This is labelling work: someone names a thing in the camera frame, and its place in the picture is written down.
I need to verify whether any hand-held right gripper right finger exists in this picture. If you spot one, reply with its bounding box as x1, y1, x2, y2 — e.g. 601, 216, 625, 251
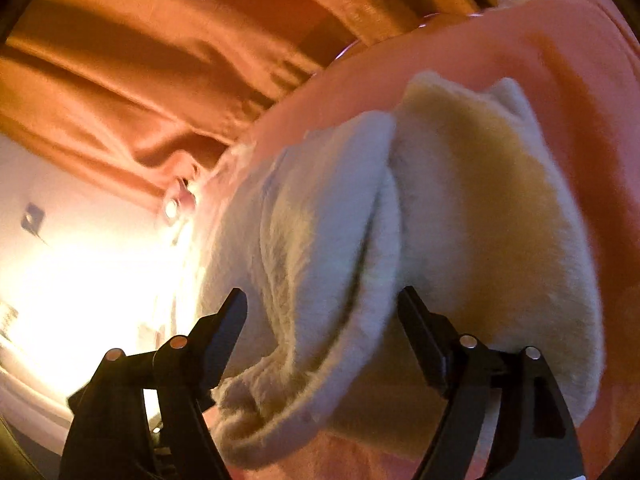
397, 285, 586, 480

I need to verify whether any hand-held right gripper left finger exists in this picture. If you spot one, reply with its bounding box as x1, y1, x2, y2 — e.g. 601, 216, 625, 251
60, 287, 249, 480

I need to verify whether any cream sweater with black hearts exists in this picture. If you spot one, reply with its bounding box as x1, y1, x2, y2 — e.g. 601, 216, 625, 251
197, 72, 603, 468

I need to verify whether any orange curtain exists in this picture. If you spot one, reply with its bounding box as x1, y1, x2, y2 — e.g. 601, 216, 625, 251
0, 0, 488, 206

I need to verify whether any pink patterned blanket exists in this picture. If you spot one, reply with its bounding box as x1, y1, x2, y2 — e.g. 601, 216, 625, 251
200, 0, 640, 480

